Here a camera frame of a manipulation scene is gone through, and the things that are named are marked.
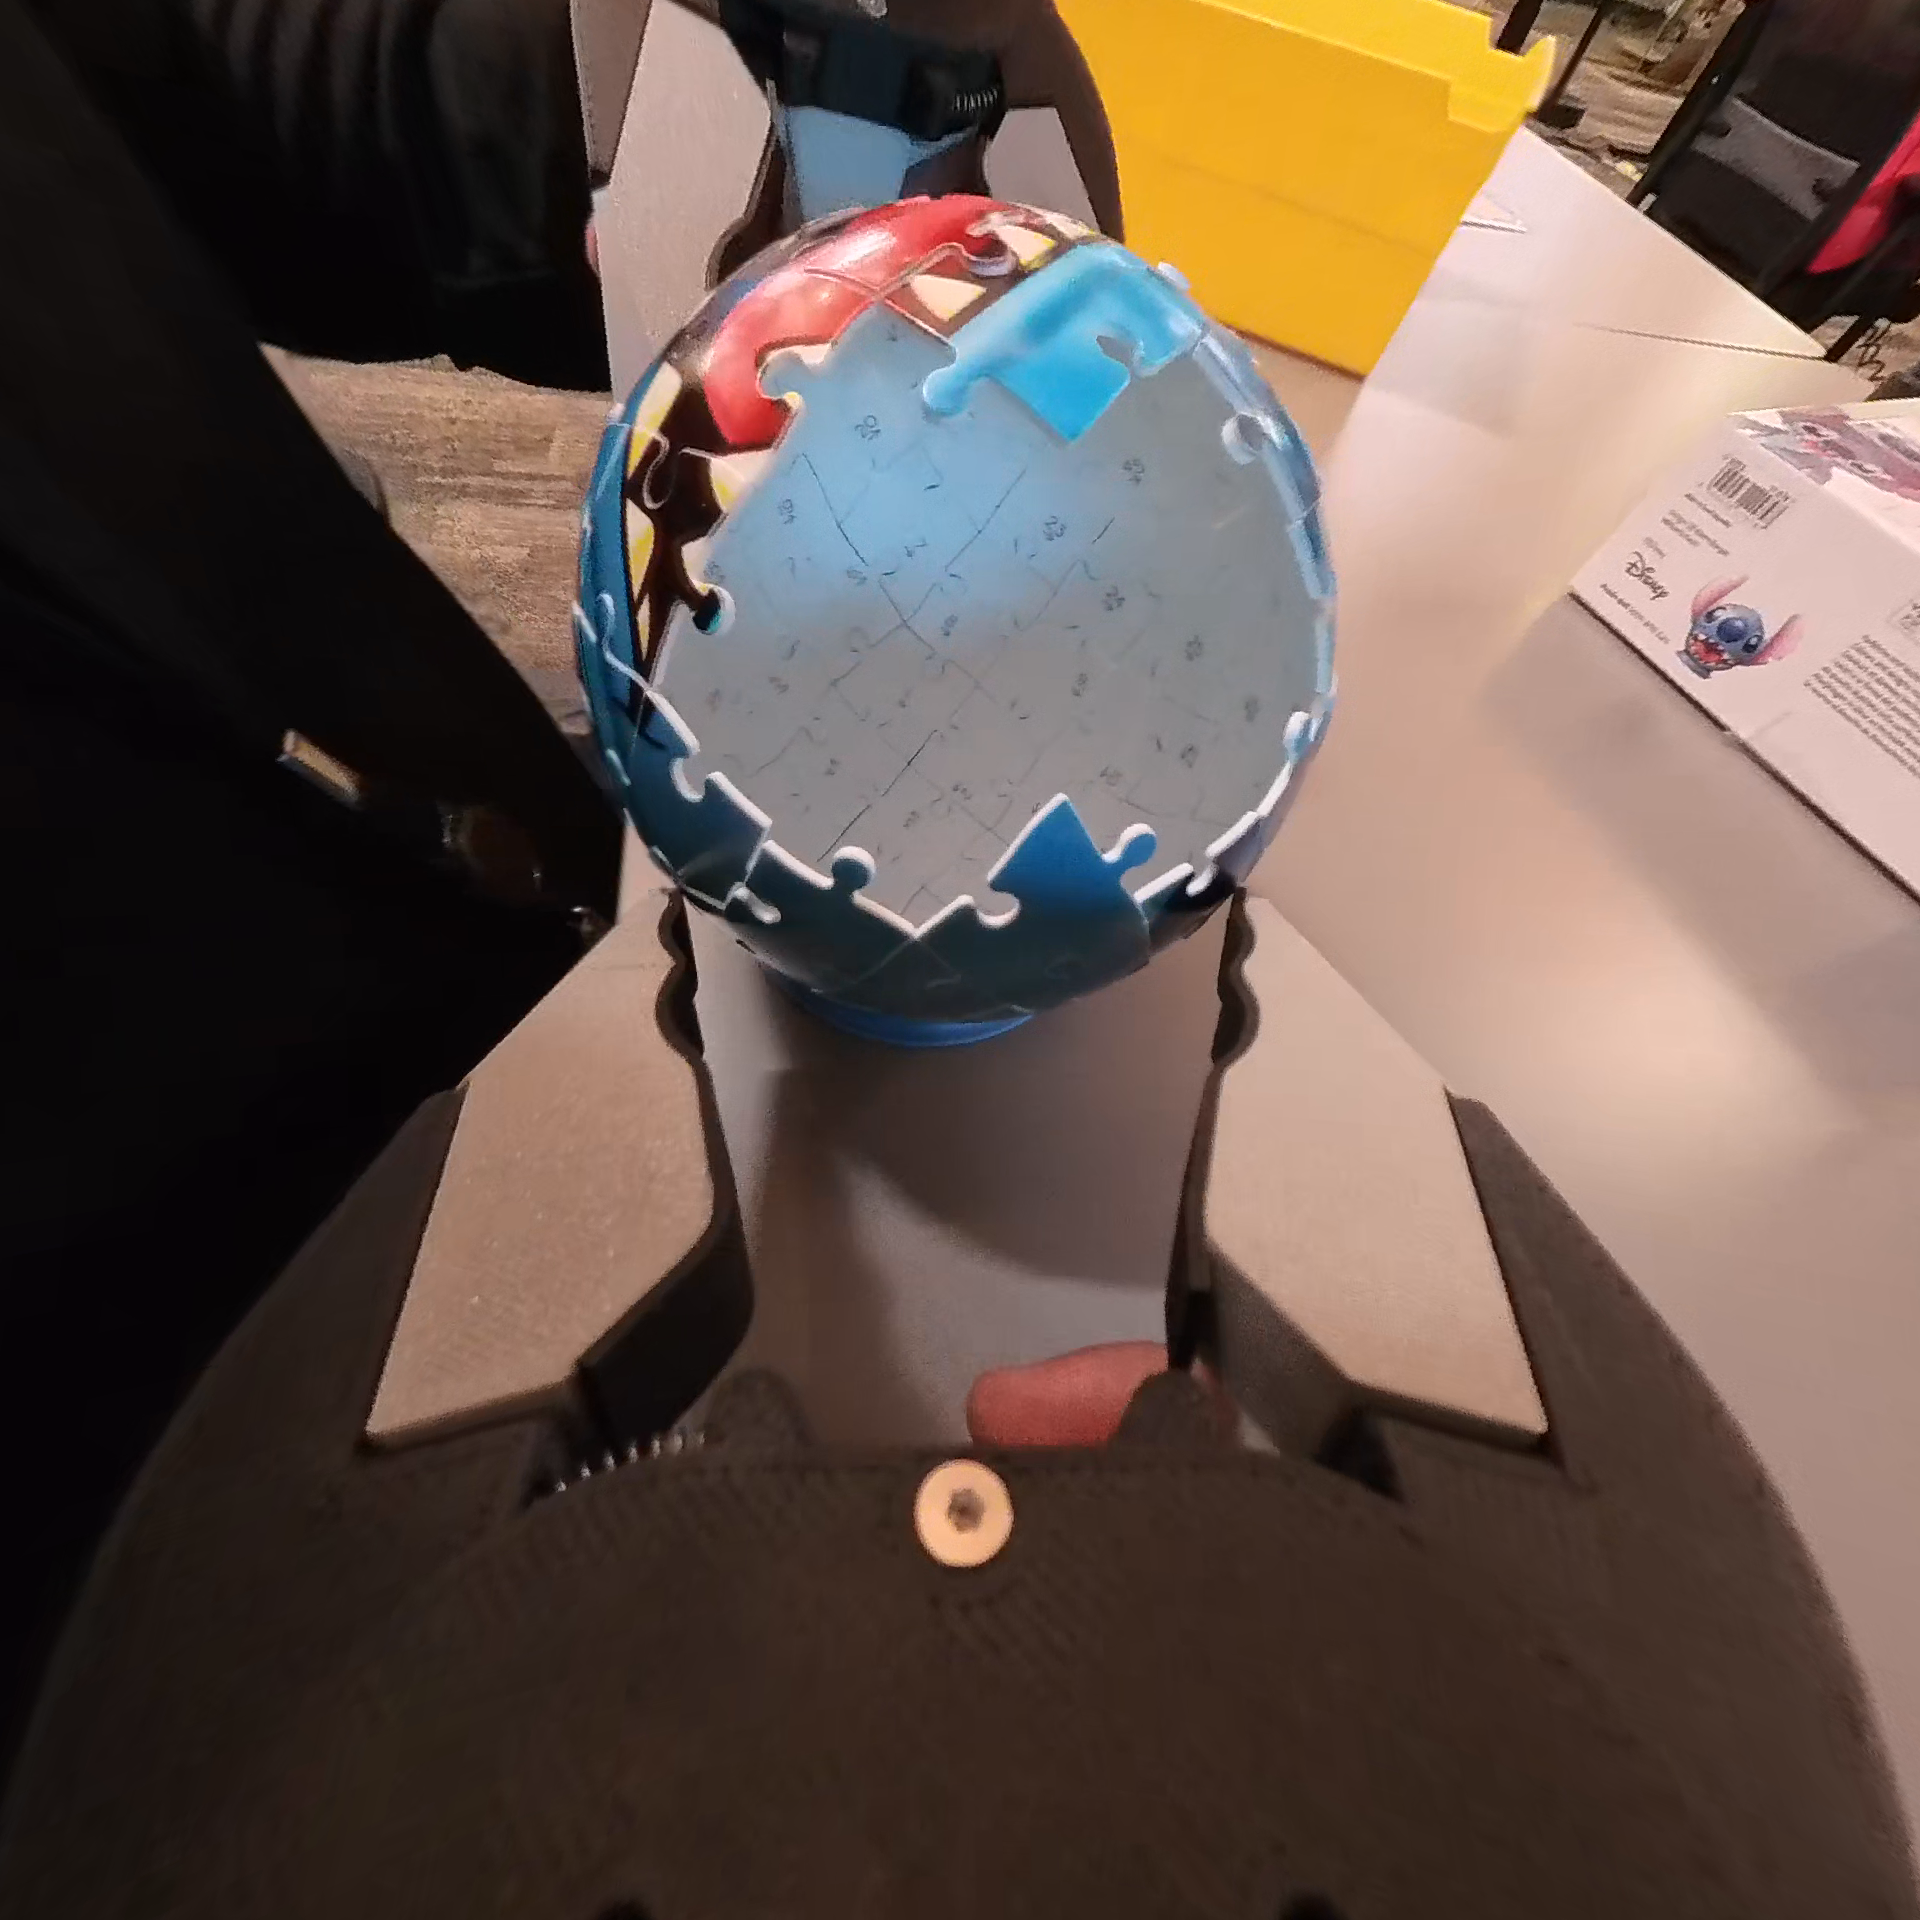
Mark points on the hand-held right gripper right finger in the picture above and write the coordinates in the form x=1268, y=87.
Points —
x=1350, y=1201

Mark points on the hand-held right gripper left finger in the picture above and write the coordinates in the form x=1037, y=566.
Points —
x=557, y=1201

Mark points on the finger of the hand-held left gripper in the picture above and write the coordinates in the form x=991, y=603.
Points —
x=661, y=150
x=1038, y=150

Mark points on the light blue puzzle piece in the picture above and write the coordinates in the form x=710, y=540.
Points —
x=1074, y=352

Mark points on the yellow plastic bin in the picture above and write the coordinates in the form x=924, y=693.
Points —
x=1276, y=60
x=1276, y=255

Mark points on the blue ball stand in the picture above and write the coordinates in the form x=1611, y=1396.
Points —
x=902, y=1028

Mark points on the blue puzzle ball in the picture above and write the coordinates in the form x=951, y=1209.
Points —
x=962, y=645

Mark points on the person's left forearm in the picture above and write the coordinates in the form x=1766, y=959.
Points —
x=451, y=182

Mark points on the white and blue puzzle box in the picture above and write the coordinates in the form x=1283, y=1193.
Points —
x=1770, y=645

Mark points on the person's right hand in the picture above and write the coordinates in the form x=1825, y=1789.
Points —
x=1050, y=1396

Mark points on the black office chair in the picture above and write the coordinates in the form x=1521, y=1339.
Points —
x=1741, y=136

